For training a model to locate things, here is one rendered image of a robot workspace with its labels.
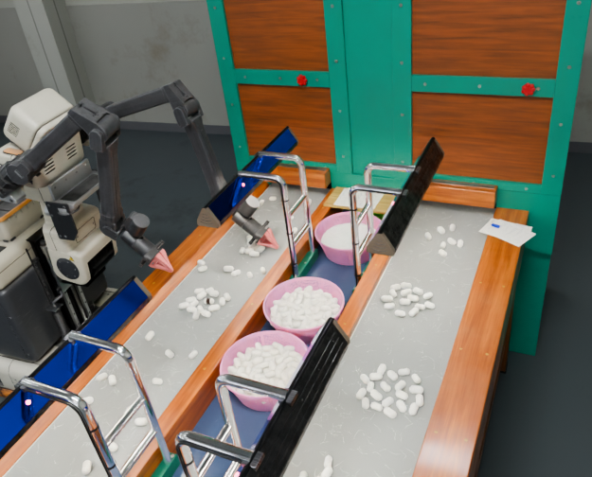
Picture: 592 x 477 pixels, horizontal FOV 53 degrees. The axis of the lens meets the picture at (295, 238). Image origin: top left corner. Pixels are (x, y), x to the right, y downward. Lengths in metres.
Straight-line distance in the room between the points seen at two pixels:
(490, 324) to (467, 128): 0.78
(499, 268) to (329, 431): 0.83
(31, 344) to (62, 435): 0.98
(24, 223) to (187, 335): 1.00
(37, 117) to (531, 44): 1.65
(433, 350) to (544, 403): 0.99
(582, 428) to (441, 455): 1.20
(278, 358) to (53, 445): 0.65
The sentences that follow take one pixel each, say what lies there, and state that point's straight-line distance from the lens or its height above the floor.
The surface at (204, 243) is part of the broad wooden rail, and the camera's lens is 2.31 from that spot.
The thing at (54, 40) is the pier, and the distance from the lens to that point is 5.52.
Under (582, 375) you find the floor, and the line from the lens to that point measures 2.85.
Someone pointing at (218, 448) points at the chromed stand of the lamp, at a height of 1.12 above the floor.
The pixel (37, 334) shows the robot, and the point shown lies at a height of 0.42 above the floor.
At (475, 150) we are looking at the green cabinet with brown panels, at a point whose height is 0.99.
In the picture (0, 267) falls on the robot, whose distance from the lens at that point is 2.54.
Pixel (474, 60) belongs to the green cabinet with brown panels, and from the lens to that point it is 2.19.
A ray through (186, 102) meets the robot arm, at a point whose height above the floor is 1.31.
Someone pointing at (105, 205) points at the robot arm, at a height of 1.11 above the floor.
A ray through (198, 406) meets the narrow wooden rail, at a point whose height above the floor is 0.72.
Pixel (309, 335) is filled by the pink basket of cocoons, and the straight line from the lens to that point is 1.87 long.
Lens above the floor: 2.00
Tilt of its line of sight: 34 degrees down
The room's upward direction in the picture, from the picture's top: 8 degrees counter-clockwise
